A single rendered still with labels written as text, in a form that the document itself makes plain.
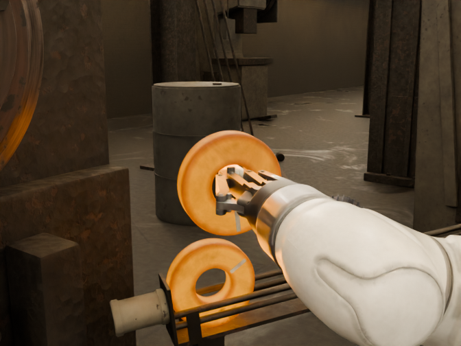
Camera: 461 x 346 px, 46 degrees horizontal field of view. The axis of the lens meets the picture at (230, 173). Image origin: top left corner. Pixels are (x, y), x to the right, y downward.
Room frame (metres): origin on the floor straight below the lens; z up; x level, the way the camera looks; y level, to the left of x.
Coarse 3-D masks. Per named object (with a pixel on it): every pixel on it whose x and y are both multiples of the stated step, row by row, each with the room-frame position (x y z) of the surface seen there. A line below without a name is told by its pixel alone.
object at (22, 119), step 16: (32, 0) 0.77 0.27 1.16; (32, 16) 0.77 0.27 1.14; (32, 32) 0.77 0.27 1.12; (32, 48) 0.77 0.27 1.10; (32, 64) 0.76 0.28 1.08; (32, 80) 0.76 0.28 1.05; (32, 96) 0.76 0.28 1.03; (16, 112) 0.74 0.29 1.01; (32, 112) 0.76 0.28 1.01; (16, 128) 0.74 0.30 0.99; (0, 144) 0.72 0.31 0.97; (16, 144) 0.74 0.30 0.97; (0, 160) 0.71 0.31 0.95
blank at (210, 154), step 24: (216, 144) 0.74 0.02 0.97; (240, 144) 0.75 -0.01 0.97; (264, 144) 0.76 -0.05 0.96; (192, 168) 0.73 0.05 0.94; (216, 168) 0.74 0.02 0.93; (264, 168) 0.76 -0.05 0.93; (192, 192) 0.73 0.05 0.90; (192, 216) 0.73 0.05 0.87; (216, 216) 0.74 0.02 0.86; (240, 216) 0.76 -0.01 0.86
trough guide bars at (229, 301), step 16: (272, 272) 0.93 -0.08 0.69; (208, 288) 0.89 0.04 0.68; (256, 288) 0.92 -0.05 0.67; (272, 288) 0.87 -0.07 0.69; (288, 288) 0.87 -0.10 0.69; (208, 304) 0.83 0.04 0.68; (224, 304) 0.83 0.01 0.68; (256, 304) 0.85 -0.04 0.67; (272, 304) 0.86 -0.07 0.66; (192, 320) 0.82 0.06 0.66; (208, 320) 0.82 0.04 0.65; (192, 336) 0.81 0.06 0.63
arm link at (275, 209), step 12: (276, 192) 0.55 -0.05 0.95; (288, 192) 0.54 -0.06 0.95; (300, 192) 0.53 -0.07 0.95; (312, 192) 0.53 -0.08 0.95; (264, 204) 0.55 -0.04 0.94; (276, 204) 0.53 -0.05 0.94; (288, 204) 0.52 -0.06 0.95; (264, 216) 0.54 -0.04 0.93; (276, 216) 0.52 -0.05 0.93; (264, 228) 0.53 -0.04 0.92; (276, 228) 0.51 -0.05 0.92; (264, 240) 0.53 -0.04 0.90; (276, 264) 0.52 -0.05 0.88
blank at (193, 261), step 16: (208, 240) 0.87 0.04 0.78; (224, 240) 0.88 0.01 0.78; (176, 256) 0.86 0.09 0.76; (192, 256) 0.84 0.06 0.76; (208, 256) 0.85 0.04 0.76; (224, 256) 0.86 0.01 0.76; (240, 256) 0.86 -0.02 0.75; (176, 272) 0.83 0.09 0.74; (192, 272) 0.84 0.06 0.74; (240, 272) 0.86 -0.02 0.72; (176, 288) 0.83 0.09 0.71; (192, 288) 0.84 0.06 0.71; (224, 288) 0.88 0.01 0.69; (240, 288) 0.86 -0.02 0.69; (176, 304) 0.83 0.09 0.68; (192, 304) 0.84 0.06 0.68; (240, 304) 0.86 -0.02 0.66; (224, 320) 0.86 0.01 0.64
